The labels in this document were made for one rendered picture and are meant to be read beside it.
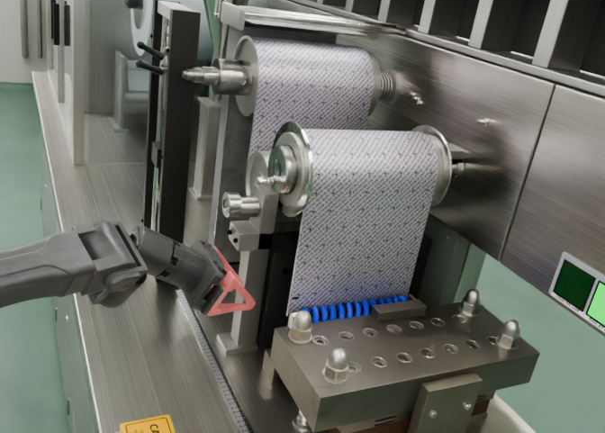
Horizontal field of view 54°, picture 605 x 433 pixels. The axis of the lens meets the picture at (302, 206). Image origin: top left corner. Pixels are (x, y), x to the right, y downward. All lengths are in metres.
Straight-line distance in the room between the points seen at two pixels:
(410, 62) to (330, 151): 0.39
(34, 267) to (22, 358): 1.86
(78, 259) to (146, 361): 0.36
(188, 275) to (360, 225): 0.29
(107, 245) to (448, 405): 0.54
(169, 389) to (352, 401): 0.31
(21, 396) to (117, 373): 1.38
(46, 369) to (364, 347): 1.75
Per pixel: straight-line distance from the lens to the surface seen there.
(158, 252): 0.81
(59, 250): 0.73
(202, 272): 0.84
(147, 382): 1.01
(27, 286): 0.71
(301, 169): 0.87
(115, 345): 1.08
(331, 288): 0.98
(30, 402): 2.36
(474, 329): 1.04
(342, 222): 0.92
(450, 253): 1.13
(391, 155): 0.94
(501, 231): 1.02
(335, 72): 1.11
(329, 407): 0.83
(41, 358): 2.55
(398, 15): 1.34
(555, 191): 0.94
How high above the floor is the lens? 1.55
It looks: 22 degrees down
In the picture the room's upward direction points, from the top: 9 degrees clockwise
